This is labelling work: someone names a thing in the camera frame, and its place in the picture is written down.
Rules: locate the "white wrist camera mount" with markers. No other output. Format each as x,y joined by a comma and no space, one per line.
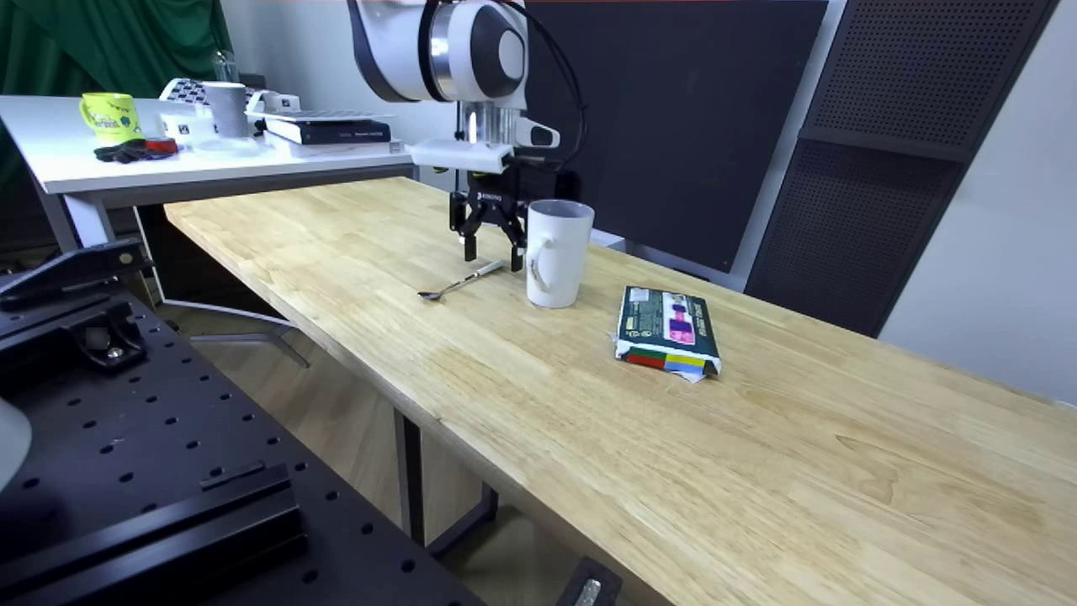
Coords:
472,154

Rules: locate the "small white box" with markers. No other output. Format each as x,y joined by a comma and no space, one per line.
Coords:
275,101

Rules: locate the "silver metal spoon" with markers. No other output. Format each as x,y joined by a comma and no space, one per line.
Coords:
454,283

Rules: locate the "white checkered patterned object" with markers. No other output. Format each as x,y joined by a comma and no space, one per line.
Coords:
180,101

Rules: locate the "yellow green mug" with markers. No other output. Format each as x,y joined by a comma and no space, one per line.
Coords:
108,115

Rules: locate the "white ceramic mug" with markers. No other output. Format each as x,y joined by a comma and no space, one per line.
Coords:
562,264

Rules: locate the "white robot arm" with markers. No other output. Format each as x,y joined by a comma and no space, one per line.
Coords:
450,52

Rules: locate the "colourful printed cardboard box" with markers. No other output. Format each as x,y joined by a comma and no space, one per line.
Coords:
669,328

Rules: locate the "green curtain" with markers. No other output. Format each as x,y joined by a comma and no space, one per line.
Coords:
101,40

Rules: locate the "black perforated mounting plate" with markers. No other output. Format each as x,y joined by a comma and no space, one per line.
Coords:
146,450

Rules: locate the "dark perforated cabinet panel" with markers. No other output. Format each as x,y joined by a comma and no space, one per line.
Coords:
886,168

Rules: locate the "white cup with grey print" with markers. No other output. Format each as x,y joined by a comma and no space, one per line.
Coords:
230,109

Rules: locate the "white desk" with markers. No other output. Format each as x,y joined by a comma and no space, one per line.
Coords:
56,153

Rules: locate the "black and red hand tool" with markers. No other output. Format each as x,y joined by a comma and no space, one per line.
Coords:
137,150

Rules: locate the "black metal table leg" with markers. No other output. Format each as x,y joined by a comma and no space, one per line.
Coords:
411,475

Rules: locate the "black partition panel silver frame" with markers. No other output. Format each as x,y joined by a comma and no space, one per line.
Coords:
673,112

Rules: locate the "black clamp bracket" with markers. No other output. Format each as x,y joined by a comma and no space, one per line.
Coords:
70,270

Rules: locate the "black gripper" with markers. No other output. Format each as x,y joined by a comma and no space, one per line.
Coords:
489,188

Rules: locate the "black flat book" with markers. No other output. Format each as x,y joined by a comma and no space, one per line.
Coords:
329,129

